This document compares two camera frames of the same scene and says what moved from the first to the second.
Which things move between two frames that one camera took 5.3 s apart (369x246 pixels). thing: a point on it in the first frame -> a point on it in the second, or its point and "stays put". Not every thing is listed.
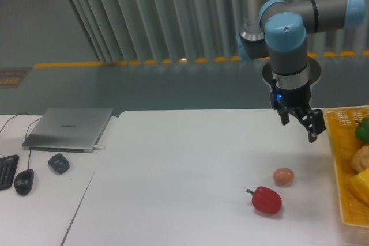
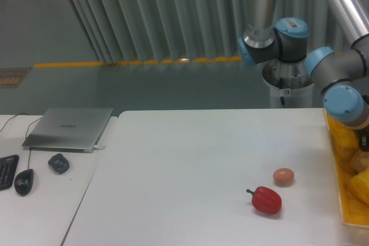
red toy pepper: [266, 200] stays put
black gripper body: [281, 97] -> [364, 139]
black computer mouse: [23, 181] stays put
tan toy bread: [360, 159] stays put
